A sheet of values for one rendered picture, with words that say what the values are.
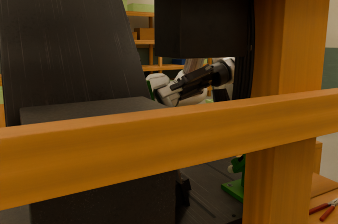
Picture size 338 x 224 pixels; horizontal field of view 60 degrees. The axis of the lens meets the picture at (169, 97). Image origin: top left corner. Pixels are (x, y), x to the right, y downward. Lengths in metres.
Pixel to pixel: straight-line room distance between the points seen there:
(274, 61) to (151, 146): 0.34
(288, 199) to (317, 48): 0.35
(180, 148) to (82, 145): 0.15
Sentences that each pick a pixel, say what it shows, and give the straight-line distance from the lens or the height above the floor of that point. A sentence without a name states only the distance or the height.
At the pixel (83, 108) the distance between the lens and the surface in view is 0.67.
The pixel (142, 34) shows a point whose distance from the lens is 6.54.
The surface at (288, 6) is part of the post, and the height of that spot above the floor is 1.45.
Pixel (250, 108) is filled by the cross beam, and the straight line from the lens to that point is 0.53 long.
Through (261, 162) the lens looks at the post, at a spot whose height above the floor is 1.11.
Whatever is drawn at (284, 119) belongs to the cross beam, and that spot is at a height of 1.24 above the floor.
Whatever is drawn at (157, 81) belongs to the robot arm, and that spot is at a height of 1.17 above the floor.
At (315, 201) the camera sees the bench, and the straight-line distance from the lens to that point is 1.10.
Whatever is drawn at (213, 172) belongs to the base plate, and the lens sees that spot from 1.15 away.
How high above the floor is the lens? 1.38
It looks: 11 degrees down
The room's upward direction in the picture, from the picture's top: straight up
